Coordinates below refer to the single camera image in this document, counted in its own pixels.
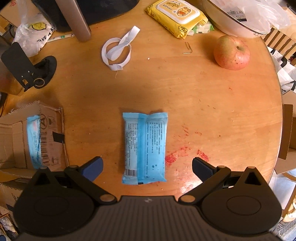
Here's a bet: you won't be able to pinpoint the white paper bags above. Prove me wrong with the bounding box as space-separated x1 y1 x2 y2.
267 46 296 93

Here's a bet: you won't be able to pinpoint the wrapped straw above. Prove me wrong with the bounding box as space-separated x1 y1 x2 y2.
46 34 74 42

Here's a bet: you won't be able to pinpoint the cardboard box red print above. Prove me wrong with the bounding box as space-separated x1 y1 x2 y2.
0 0 38 37

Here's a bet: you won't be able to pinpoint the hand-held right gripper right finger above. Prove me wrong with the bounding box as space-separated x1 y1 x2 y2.
178 157 264 204

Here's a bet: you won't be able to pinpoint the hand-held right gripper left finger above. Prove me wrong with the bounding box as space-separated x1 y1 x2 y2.
32 156 117 204

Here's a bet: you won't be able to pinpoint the yellow wet wipes pack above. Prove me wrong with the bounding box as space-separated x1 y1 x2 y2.
145 0 208 39

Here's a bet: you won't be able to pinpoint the apple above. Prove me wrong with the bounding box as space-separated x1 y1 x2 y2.
213 35 251 70

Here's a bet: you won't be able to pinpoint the blue tissue packet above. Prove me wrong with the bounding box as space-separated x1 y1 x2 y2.
122 112 168 185
26 115 47 169

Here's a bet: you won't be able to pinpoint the dark blue air fryer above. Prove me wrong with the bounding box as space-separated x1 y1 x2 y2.
31 0 140 42

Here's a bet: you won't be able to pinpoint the wooden slatted chair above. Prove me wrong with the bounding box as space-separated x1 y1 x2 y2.
261 28 296 61

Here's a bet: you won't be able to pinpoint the black phone stand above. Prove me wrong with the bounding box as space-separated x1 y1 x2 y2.
1 42 57 92

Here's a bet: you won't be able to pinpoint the wooden desk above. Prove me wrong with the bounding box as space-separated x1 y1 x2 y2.
0 0 284 202

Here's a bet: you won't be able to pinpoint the white elastic band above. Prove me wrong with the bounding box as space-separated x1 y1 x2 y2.
102 26 141 70

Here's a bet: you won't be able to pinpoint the white smiley plastic bag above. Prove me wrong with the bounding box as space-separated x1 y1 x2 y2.
14 13 57 58

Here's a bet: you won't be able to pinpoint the white bowl in plastic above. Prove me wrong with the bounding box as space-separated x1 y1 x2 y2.
203 0 290 35

